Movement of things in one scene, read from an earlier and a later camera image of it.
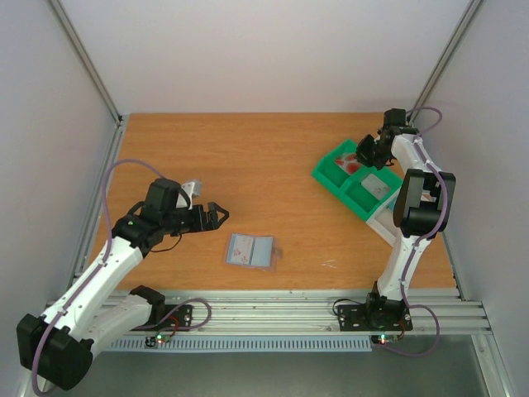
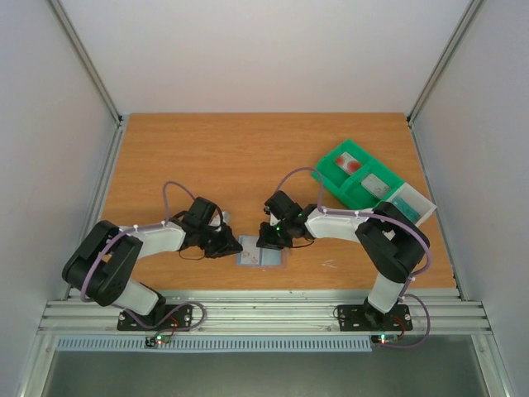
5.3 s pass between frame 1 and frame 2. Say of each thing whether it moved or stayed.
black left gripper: moved
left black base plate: stayed
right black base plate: stayed
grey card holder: moved
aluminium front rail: stayed
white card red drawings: moved
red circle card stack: stayed
